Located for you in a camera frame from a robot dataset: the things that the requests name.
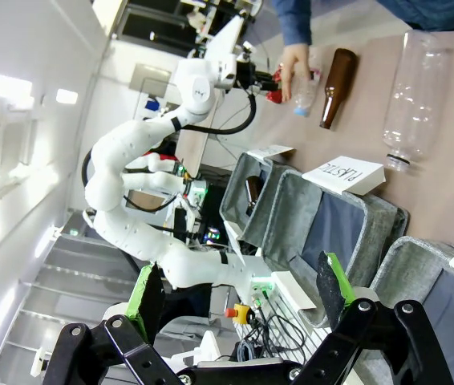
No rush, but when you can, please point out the crushed red can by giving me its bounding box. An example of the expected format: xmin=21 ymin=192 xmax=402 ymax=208
xmin=266 ymin=63 xmax=293 ymax=106

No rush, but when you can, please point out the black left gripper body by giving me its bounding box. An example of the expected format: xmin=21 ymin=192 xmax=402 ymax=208
xmin=233 ymin=59 xmax=271 ymax=95

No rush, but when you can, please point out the person's blue torso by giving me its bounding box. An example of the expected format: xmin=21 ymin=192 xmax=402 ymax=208
xmin=375 ymin=0 xmax=454 ymax=32

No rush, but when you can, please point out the blue sleeved forearm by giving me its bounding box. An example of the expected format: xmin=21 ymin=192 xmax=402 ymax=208
xmin=270 ymin=0 xmax=313 ymax=47

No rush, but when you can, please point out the black cable bundle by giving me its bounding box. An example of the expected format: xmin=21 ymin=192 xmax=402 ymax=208
xmin=233 ymin=296 xmax=308 ymax=364

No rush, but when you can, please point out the yellow red emergency stop button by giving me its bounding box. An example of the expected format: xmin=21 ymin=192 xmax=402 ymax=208
xmin=224 ymin=303 xmax=255 ymax=326

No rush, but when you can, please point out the large clear plastic bottle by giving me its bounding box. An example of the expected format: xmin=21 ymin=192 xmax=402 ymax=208
xmin=382 ymin=30 xmax=453 ymax=173

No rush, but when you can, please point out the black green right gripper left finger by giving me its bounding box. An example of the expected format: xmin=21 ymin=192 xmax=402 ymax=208
xmin=45 ymin=262 xmax=186 ymax=385

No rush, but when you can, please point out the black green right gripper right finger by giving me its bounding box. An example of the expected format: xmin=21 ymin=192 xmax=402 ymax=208
xmin=302 ymin=251 xmax=454 ymax=385

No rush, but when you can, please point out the white control box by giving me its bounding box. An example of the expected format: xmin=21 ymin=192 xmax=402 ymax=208
xmin=246 ymin=269 xmax=318 ymax=322

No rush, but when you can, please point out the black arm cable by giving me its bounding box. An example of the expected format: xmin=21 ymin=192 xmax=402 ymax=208
xmin=178 ymin=88 xmax=258 ymax=136

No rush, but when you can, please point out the person's hand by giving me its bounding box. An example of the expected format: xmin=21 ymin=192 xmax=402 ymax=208
xmin=280 ymin=43 xmax=313 ymax=103

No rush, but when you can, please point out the grey felt basket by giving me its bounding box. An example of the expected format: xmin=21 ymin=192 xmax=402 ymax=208
xmin=260 ymin=168 xmax=409 ymax=329
xmin=218 ymin=151 xmax=293 ymax=250
xmin=347 ymin=235 xmax=454 ymax=385

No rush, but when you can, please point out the small clear plastic bottle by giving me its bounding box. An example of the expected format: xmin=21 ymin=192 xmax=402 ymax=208
xmin=292 ymin=47 xmax=325 ymax=118

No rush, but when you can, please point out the brown glass bottle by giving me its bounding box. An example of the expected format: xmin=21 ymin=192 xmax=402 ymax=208
xmin=244 ymin=175 xmax=267 ymax=218
xmin=318 ymin=47 xmax=359 ymax=131

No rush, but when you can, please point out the white paper sign plastic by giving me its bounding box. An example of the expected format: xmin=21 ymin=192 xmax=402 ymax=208
xmin=301 ymin=155 xmax=387 ymax=197

